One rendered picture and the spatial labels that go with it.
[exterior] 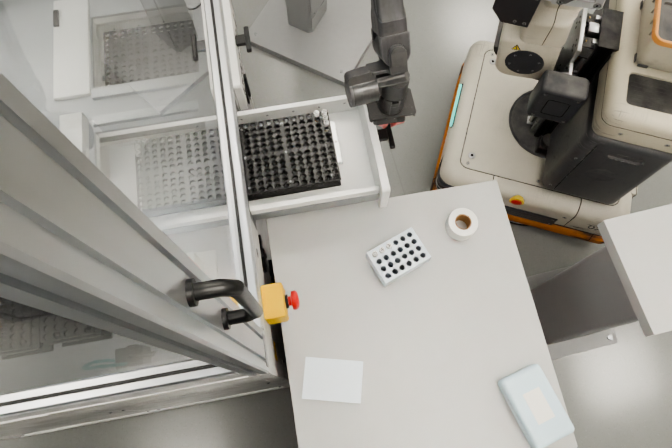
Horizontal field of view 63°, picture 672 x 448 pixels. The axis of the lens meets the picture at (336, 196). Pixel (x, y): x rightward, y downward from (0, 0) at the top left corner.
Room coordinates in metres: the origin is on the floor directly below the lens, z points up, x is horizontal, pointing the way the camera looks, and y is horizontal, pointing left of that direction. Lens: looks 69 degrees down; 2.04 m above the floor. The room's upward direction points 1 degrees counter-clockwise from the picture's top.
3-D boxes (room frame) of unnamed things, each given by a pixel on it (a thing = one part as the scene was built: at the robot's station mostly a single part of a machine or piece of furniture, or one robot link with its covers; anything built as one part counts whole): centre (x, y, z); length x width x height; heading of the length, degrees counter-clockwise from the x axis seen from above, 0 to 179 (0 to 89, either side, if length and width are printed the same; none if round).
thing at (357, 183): (0.54, 0.12, 0.86); 0.40 x 0.26 x 0.06; 100
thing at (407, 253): (0.32, -0.14, 0.78); 0.12 x 0.08 x 0.04; 120
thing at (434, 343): (0.17, -0.17, 0.38); 0.62 x 0.58 x 0.76; 10
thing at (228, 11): (0.83, 0.25, 0.87); 0.29 x 0.02 x 0.11; 10
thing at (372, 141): (0.57, -0.09, 0.87); 0.29 x 0.02 x 0.11; 10
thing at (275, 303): (0.20, 0.13, 0.88); 0.07 x 0.05 x 0.07; 10
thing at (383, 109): (0.61, -0.12, 1.01); 0.10 x 0.07 x 0.07; 99
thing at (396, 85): (0.61, -0.11, 1.07); 0.07 x 0.06 x 0.07; 105
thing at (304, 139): (0.54, 0.11, 0.87); 0.22 x 0.18 x 0.06; 100
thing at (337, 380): (0.05, 0.01, 0.77); 0.13 x 0.09 x 0.02; 85
